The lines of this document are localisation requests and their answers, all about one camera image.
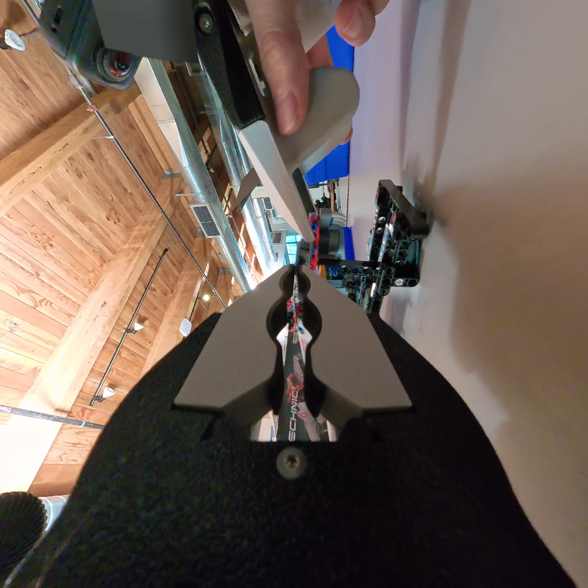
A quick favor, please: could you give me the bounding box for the toy brick vehicle model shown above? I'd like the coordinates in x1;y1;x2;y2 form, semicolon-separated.
275;179;431;443

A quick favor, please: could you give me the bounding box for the black ribbed round object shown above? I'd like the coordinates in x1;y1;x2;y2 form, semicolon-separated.
0;492;49;572

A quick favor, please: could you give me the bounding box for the silver ventilation duct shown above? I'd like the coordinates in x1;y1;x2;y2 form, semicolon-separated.
146;57;258;295

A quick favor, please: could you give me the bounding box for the ceiling vent grille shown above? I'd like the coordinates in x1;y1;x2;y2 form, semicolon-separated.
189;203;220;239

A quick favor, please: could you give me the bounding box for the blue plastic bin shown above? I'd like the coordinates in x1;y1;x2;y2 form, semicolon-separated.
304;25;355;185

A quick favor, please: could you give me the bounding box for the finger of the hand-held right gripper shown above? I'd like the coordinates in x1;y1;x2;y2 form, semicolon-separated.
236;172;262;215
238;119;319;240

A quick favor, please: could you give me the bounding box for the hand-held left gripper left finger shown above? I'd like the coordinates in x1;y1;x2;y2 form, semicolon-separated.
173;265;295;428

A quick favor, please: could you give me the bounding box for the grey desk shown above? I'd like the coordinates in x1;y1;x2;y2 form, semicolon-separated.
347;0;588;584

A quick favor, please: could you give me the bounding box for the person's right hand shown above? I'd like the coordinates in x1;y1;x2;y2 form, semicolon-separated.
243;0;391;138

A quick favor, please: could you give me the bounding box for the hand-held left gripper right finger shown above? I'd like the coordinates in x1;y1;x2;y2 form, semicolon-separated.
298;268;413;428

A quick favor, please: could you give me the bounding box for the corrugated silver duct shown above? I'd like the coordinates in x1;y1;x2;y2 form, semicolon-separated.
202;73;278;276

